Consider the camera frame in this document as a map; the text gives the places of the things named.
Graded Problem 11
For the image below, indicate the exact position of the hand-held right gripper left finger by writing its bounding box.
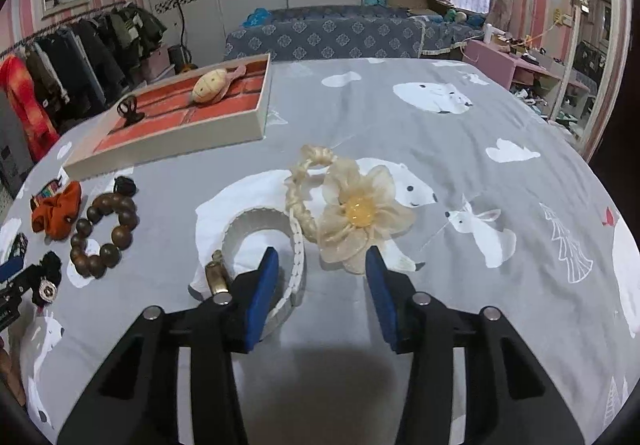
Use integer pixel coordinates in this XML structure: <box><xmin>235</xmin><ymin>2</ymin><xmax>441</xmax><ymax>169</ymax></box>
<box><xmin>56</xmin><ymin>246</ymin><xmax>281</xmax><ymax>445</ymax></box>

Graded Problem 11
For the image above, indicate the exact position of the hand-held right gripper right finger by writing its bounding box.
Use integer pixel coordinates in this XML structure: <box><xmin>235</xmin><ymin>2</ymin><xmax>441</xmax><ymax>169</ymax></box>
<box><xmin>365</xmin><ymin>247</ymin><xmax>586</xmax><ymax>445</ymax></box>

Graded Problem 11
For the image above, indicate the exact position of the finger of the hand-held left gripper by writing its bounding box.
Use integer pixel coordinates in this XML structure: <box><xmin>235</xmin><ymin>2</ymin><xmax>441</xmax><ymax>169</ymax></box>
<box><xmin>0</xmin><ymin>233</ymin><xmax>30</xmax><ymax>282</ymax></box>
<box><xmin>0</xmin><ymin>270</ymin><xmax>36</xmax><ymax>332</ymax></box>

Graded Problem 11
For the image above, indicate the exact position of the black braided watch bracelet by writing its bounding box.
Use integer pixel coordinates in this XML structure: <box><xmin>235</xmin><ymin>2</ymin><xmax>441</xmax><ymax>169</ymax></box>
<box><xmin>31</xmin><ymin>251</ymin><xmax>63</xmax><ymax>308</ymax></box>

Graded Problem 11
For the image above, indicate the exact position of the white link bracelet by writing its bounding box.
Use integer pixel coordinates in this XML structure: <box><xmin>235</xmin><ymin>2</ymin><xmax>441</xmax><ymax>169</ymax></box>
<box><xmin>204</xmin><ymin>207</ymin><xmax>307</xmax><ymax>338</ymax></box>

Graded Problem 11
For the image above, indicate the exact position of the orange scrunchie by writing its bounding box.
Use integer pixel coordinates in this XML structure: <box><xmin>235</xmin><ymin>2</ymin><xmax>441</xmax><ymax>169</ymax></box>
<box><xmin>30</xmin><ymin>181</ymin><xmax>83</xmax><ymax>242</ymax></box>

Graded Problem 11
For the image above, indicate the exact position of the brown wooden bead bracelet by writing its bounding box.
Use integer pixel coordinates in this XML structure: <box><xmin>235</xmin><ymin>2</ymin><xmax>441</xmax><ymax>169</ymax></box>
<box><xmin>70</xmin><ymin>192</ymin><xmax>139</xmax><ymax>280</ymax></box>

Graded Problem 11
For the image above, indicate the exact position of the beige jewelry tray orange lining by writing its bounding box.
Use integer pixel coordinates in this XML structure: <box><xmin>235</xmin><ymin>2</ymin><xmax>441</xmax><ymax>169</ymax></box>
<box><xmin>62</xmin><ymin>53</ymin><xmax>272</xmax><ymax>182</ymax></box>

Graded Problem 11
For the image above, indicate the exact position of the grey quilted jacket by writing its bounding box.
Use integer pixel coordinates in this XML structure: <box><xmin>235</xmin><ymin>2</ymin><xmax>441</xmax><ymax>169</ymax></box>
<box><xmin>0</xmin><ymin>87</ymin><xmax>38</xmax><ymax>198</ymax></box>

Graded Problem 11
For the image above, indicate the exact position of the orange red hanging garment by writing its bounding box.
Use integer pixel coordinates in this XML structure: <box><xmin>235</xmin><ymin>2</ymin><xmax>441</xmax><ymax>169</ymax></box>
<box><xmin>0</xmin><ymin>54</ymin><xmax>61</xmax><ymax>160</ymax></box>

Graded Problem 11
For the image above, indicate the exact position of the grey polar bear bedsheet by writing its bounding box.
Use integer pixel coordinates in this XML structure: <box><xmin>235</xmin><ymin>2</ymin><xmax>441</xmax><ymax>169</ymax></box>
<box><xmin>0</xmin><ymin>57</ymin><xmax>640</xmax><ymax>445</ymax></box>

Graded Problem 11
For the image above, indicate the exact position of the cream shell hair clip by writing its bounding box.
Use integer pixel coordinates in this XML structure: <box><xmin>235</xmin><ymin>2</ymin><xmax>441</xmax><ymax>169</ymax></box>
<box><xmin>191</xmin><ymin>65</ymin><xmax>247</xmax><ymax>104</ymax></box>

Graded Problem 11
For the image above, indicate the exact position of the row of dark hanging clothes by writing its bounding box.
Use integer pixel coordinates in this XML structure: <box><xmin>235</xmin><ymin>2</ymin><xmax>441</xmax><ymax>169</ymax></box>
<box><xmin>25</xmin><ymin>4</ymin><xmax>168</xmax><ymax>126</ymax></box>

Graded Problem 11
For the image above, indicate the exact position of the pink storage box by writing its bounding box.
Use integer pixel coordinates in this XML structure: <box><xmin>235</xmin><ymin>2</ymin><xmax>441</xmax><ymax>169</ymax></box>
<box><xmin>140</xmin><ymin>45</ymin><xmax>176</xmax><ymax>83</ymax></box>

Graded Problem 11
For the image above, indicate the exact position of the black garment steamer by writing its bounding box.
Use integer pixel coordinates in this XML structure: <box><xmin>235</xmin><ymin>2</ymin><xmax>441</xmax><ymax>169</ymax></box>
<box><xmin>160</xmin><ymin>0</ymin><xmax>197</xmax><ymax>74</ymax></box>

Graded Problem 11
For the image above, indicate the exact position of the pink desk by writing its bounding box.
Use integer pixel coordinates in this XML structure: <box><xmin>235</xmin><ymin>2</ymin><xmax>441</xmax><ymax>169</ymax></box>
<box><xmin>462</xmin><ymin>39</ymin><xmax>591</xmax><ymax>98</ymax></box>

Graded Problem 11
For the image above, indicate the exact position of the blue crumpled cloth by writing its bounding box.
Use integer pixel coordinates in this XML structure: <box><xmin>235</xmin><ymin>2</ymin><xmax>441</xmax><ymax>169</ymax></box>
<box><xmin>242</xmin><ymin>9</ymin><xmax>273</xmax><ymax>28</ymax></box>

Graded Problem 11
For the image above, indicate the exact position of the white framed mirror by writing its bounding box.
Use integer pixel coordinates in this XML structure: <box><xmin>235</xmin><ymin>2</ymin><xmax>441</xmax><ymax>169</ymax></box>
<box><xmin>545</xmin><ymin>0</ymin><xmax>631</xmax><ymax>156</ymax></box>

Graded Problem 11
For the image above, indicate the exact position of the multicoloured hair tie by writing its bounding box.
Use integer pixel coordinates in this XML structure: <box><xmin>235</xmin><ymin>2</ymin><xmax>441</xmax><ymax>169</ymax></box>
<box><xmin>30</xmin><ymin>178</ymin><xmax>65</xmax><ymax>212</ymax></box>

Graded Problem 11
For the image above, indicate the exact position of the metal clothes rail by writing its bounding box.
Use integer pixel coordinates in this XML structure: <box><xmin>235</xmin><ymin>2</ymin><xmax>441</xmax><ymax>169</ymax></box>
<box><xmin>0</xmin><ymin>0</ymin><xmax>128</xmax><ymax>60</ymax></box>

